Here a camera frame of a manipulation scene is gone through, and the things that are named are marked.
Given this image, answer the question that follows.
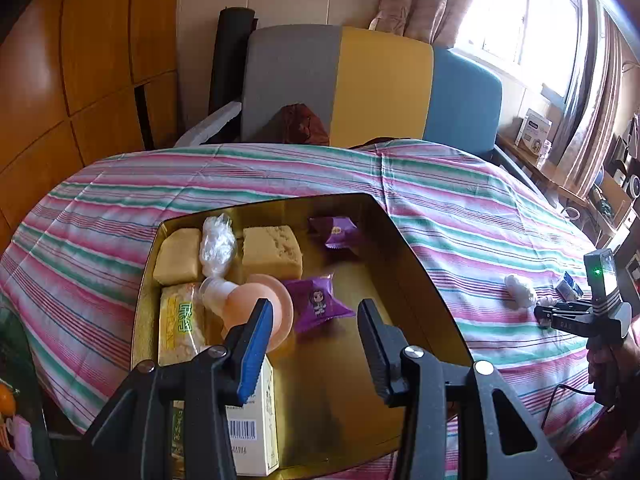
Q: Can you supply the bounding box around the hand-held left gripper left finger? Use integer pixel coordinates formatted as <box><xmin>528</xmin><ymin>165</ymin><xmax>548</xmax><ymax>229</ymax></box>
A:
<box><xmin>75</xmin><ymin>298</ymin><xmax>275</xmax><ymax>480</ymax></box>

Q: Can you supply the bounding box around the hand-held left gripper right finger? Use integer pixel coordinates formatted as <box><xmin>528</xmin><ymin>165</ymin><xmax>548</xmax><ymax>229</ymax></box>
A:
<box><xmin>357</xmin><ymin>299</ymin><xmax>571</xmax><ymax>480</ymax></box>

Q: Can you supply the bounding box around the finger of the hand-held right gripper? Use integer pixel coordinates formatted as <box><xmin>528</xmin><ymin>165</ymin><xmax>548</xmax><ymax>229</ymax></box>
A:
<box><xmin>533</xmin><ymin>296</ymin><xmax>598</xmax><ymax>332</ymax></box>

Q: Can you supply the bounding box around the gold metal tray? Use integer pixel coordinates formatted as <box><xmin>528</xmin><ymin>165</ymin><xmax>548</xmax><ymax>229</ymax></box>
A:
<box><xmin>131</xmin><ymin>192</ymin><xmax>473</xmax><ymax>478</ymax></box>

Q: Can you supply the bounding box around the small white plastic bundle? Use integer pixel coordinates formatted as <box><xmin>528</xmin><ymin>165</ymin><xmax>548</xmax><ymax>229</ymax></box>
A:
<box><xmin>504</xmin><ymin>274</ymin><xmax>537</xmax><ymax>308</ymax></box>

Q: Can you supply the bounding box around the white carton box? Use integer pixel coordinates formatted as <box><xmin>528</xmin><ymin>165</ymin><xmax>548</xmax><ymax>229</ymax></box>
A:
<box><xmin>220</xmin><ymin>355</ymin><xmax>280</xmax><ymax>477</ymax></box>

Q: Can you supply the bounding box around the purple snack packet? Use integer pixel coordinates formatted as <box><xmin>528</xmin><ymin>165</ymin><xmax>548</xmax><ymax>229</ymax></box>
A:
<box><xmin>307</xmin><ymin>215</ymin><xmax>362</xmax><ymax>251</ymax></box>
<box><xmin>284</xmin><ymin>273</ymin><xmax>355</xmax><ymax>335</ymax></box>

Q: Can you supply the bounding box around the green snack packet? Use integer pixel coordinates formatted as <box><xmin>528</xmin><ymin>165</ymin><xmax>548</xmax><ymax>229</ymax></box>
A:
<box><xmin>158</xmin><ymin>282</ymin><xmax>208</xmax><ymax>367</ymax></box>

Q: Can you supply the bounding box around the yellow sponge cake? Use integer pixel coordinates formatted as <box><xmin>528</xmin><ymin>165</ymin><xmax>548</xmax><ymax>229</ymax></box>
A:
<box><xmin>242</xmin><ymin>225</ymin><xmax>305</xmax><ymax>281</ymax></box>
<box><xmin>152</xmin><ymin>228</ymin><xmax>203</xmax><ymax>286</ymax></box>

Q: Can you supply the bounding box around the clear plastic bag bundle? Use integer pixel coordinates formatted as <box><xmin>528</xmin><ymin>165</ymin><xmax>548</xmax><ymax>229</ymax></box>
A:
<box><xmin>200</xmin><ymin>214</ymin><xmax>237</xmax><ymax>278</ymax></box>

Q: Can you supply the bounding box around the person's right hand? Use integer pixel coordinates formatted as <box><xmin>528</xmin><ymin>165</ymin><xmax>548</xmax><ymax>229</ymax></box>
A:
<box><xmin>586</xmin><ymin>340</ymin><xmax>640</xmax><ymax>401</ymax></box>

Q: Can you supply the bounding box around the blue white packet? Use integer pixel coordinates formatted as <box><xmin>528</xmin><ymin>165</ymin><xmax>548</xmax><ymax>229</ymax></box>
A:
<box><xmin>556</xmin><ymin>271</ymin><xmax>583</xmax><ymax>301</ymax></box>

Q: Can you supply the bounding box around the cardboard box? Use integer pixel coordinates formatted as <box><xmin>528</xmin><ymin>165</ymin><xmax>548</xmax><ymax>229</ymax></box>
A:
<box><xmin>592</xmin><ymin>170</ymin><xmax>633</xmax><ymax>226</ymax></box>

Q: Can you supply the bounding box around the wooden side table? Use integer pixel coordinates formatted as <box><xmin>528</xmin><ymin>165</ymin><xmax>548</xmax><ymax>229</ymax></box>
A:
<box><xmin>495</xmin><ymin>132</ymin><xmax>618</xmax><ymax>241</ymax></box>

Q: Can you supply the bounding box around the white product box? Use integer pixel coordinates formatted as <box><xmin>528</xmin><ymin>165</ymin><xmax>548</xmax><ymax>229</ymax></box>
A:
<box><xmin>517</xmin><ymin>108</ymin><xmax>553</xmax><ymax>153</ymax></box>

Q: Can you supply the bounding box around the striped brown curtain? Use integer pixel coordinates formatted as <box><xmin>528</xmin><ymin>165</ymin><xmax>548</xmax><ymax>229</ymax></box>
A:
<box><xmin>555</xmin><ymin>0</ymin><xmax>626</xmax><ymax>201</ymax></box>

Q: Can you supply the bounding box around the striped tablecloth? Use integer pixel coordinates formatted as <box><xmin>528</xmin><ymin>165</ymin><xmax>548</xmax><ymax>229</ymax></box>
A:
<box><xmin>0</xmin><ymin>140</ymin><xmax>621</xmax><ymax>476</ymax></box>

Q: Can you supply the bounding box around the white foam board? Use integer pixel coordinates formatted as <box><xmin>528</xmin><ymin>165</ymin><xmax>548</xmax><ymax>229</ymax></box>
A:
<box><xmin>174</xmin><ymin>100</ymin><xmax>243</xmax><ymax>148</ymax></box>

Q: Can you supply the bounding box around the dark red bag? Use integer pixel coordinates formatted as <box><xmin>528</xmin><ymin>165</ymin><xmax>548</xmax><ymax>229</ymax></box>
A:
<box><xmin>279</xmin><ymin>103</ymin><xmax>331</xmax><ymax>147</ymax></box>

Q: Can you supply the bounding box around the pink cloth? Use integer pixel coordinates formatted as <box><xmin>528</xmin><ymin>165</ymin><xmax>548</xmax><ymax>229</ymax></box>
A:
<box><xmin>7</xmin><ymin>416</ymin><xmax>40</xmax><ymax>478</ymax></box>

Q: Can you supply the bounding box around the grey yellow blue sofa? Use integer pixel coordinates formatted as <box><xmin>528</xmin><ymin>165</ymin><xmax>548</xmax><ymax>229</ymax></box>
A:
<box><xmin>240</xmin><ymin>25</ymin><xmax>503</xmax><ymax>161</ymax></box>

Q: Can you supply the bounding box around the window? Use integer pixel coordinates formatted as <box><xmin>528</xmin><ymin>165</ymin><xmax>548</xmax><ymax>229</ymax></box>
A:
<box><xmin>457</xmin><ymin>0</ymin><xmax>581</xmax><ymax>98</ymax></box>

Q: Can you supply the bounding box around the black rolled mat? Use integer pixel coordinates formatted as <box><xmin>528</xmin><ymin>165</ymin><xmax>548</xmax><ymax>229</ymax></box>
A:
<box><xmin>207</xmin><ymin>6</ymin><xmax>258</xmax><ymax>116</ymax></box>

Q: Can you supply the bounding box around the wooden cabinet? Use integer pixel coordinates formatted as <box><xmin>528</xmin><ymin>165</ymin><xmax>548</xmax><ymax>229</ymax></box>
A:
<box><xmin>0</xmin><ymin>0</ymin><xmax>181</xmax><ymax>256</ymax></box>

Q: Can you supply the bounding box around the pink patterned curtain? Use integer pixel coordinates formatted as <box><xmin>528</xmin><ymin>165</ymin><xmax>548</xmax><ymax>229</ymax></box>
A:
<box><xmin>372</xmin><ymin>0</ymin><xmax>483</xmax><ymax>46</ymax></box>

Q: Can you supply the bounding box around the black cable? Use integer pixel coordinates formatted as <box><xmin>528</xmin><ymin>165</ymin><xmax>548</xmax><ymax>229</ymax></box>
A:
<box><xmin>542</xmin><ymin>385</ymin><xmax>601</xmax><ymax>426</ymax></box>

